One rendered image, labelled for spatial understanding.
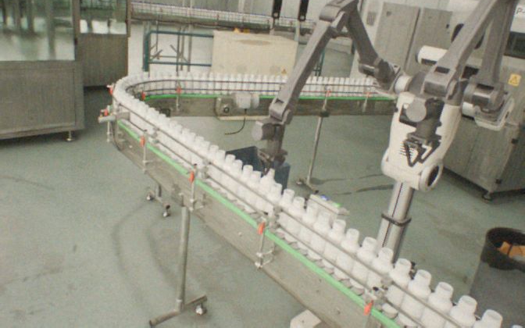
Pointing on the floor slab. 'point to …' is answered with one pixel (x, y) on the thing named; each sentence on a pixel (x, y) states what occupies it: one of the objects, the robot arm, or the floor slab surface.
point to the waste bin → (500, 279)
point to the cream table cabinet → (251, 58)
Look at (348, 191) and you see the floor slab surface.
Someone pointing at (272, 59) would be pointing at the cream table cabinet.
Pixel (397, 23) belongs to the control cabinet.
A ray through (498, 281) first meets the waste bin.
